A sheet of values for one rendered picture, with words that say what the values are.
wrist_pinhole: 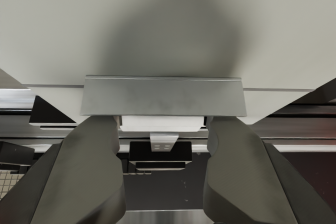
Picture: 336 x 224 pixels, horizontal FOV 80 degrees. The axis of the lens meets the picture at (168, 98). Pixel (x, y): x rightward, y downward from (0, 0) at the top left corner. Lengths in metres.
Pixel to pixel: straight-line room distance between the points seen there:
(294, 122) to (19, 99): 0.53
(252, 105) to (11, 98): 0.25
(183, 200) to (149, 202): 0.11
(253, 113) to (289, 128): 0.36
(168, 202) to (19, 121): 0.48
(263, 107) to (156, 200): 0.59
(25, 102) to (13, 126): 0.27
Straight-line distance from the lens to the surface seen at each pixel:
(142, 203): 0.72
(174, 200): 0.72
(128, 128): 0.22
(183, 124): 0.20
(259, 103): 0.17
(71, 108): 0.18
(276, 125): 0.54
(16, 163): 0.53
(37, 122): 0.24
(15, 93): 0.26
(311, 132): 0.58
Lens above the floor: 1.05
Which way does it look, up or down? 22 degrees down
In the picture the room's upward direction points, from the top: 179 degrees clockwise
